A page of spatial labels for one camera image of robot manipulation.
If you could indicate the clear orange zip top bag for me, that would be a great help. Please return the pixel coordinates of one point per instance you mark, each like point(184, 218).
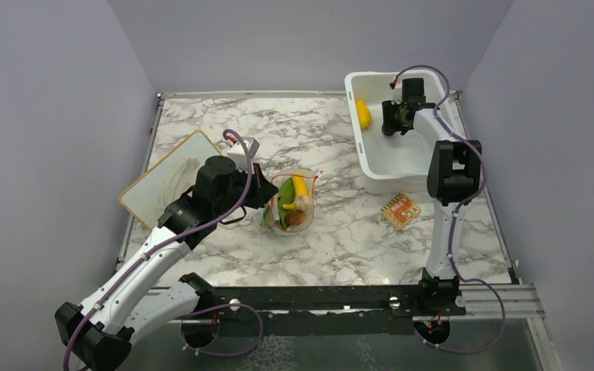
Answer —
point(311, 177)

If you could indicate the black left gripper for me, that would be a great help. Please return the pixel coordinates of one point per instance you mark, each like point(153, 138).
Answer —
point(263, 189)

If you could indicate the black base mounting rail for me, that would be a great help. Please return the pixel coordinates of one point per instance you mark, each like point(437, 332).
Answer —
point(315, 310)

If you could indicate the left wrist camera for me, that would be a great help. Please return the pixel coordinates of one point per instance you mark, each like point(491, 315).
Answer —
point(241, 157)

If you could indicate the yellow lemon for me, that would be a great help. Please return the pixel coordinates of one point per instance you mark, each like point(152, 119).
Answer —
point(364, 114)

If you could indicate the white plastic bin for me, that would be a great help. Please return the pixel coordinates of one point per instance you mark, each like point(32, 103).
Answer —
point(394, 164)

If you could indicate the green leafy vegetable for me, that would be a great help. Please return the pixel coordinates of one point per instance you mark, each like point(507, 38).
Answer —
point(273, 214)

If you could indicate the white yellow-edged cutting board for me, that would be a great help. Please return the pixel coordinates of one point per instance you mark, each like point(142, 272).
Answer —
point(165, 181)

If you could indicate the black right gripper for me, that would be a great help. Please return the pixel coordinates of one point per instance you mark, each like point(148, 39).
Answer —
point(388, 107)

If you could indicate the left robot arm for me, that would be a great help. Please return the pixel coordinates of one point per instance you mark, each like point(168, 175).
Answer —
point(103, 328)

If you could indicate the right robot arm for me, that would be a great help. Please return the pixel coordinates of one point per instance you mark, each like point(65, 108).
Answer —
point(453, 180)

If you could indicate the yellow banana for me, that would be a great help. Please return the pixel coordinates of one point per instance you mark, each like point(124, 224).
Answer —
point(300, 188)

